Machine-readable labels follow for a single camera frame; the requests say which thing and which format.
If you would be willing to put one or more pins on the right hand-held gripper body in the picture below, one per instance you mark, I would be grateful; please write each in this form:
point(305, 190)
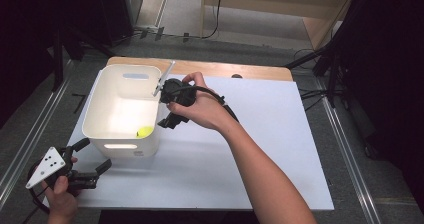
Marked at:
point(176, 92)

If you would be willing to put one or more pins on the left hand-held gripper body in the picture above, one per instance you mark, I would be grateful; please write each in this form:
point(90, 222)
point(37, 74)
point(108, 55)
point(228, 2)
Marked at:
point(46, 165)

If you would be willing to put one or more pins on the yellow tennis ball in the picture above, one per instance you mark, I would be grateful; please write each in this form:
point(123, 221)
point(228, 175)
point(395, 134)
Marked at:
point(145, 131)

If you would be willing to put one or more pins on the white plastic storage bin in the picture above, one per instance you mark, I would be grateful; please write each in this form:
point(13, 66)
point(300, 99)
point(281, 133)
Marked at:
point(116, 107)

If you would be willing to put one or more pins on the person's right hand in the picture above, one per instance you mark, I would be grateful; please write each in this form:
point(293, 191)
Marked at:
point(203, 110)

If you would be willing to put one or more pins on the person's left hand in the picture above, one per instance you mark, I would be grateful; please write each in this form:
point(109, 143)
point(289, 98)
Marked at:
point(61, 200)

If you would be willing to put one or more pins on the wooden table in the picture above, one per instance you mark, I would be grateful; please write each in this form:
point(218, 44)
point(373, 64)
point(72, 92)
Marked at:
point(206, 69)

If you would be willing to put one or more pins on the small dark round object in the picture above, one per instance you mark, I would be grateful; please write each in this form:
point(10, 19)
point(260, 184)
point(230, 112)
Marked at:
point(237, 76)

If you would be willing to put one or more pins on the black metal stand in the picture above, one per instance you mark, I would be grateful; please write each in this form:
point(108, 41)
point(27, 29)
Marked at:
point(66, 47)

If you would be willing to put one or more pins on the light wooden cabinet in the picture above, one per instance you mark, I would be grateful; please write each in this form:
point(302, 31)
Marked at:
point(276, 7)

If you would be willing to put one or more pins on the black tripod stand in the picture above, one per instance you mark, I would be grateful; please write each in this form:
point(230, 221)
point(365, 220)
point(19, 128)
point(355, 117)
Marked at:
point(328, 64)

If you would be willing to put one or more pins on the metal floor rail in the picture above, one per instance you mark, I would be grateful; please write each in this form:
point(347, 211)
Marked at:
point(30, 140)
point(350, 160)

